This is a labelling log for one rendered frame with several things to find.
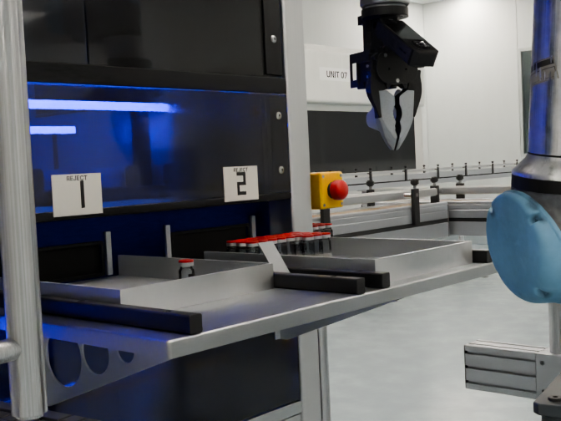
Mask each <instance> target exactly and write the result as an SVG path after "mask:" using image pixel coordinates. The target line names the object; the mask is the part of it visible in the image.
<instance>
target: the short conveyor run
mask: <svg viewBox="0 0 561 421"><path fill-rule="evenodd" d="M410 183H411V185H413V189H407V190H390V191H381V192H375V190H373V189H372V187H373V186H374V181H373V180H368V181H367V182H366V185H367V186H369V190H366V193H363V194H355V195H347V197H346V198H345V199H344V200H343V205H357V204H366V203H367V207H360V208H352V209H345V210H331V211H330V209H324V210H320V212H317V213H312V223H332V228H331V229H332V230H333V237H350V238H382V239H413V240H431V239H437V238H441V237H446V236H449V213H448V204H447V202H446V201H444V202H437V203H429V204H419V197H427V196H435V195H437V189H436V188H431V189H423V190H419V189H418V188H417V184H419V180H417V179H412V180H410ZM403 199H412V202H403V203H396V204H389V205H375V202H381V201H389V200H403Z"/></svg>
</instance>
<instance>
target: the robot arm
mask: <svg viewBox="0 0 561 421"><path fill-rule="evenodd" d="M409 4H410V0H360V8H361V9H362V10H361V16H359V17H357V23H358V26H362V28H363V52H360V53H354V54H351V55H350V79H351V89H353V88H357V89H365V90H366V95H367V97H368V99H369V101H370V102H371V105H372V108H371V110H370V111H369V112H368V114H367V115H366V123H367V125H368V126H369V127H370V128H372V129H375V130H378V131H379V132H380V133H381V136H382V138H383V140H384V142H385V143H386V145H387V146H388V148H389V149H390V150H398V149H399V148H400V146H401V145H402V143H403V141H404V139H405V138H406V136H407V133H408V131H409V129H410V128H411V125H412V121H413V118H414V117H415V116H416V113H417V108H418V105H419V103H420V100H421V97H422V81H421V70H418V68H424V67H433V66H434V64H435V61H436V58H437V54H438V50H437V49H436V48H434V47H433V46H432V45H431V44H430V43H429V42H428V41H427V40H426V39H424V38H423V37H422V36H421V35H419V34H418V33H417V32H416V31H414V30H413V29H412V28H411V27H409V26H408V25H407V24H406V23H405V22H403V21H402V19H405V18H408V17H409V15H408V7H407V6H408V5H409ZM353 63H356V80H353V70H352V64H353ZM397 86H398V87H399V88H400V89H402V90H400V89H398V90H396V92H395V93H394V95H392V94H391V93H389V92H388V91H387V90H385V89H396V88H397ZM486 233H487V241H488V249H489V253H490V256H491V258H492V261H493V264H494V267H495V269H496V271H497V272H498V274H499V276H500V278H501V280H502V281H503V283H504V284H505V286H506V287H507V288H508V289H509V290H510V291H511V292H512V293H513V294H514V295H516V296H517V297H519V298H521V299H523V300H524V301H526V302H531V303H551V302H555V303H558V304H561V0H533V35H532V56H531V74H530V99H529V121H528V153H527V155H526V156H525V158H523V159H522V160H521V161H520V162H519V163H518V164H517V165H516V166H515V167H514V168H513V169H512V178H511V190H506V191H504V192H503V193H502V194H500V195H498V196H497V197H496V198H495V199H494V200H493V202H492V207H490V208H489V210H488V215H487V223H486Z"/></svg>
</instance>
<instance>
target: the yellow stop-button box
mask: <svg viewBox="0 0 561 421"><path fill-rule="evenodd" d="M310 174H311V209H312V210H324V209H330V208H338V207H343V200H334V199H333V198H332V197H331V193H330V187H331V183H332V181H333V180H342V173H341V172H340V171H332V172H312V173H310Z"/></svg>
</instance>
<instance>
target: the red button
mask: <svg viewBox="0 0 561 421"><path fill-rule="evenodd" d="M330 193H331V197H332V198H333V199H334V200H344V199H345V198H346V197H347V195H348V185H347V183H346V182H345V181H344V180H333V181H332V183H331V187H330Z"/></svg>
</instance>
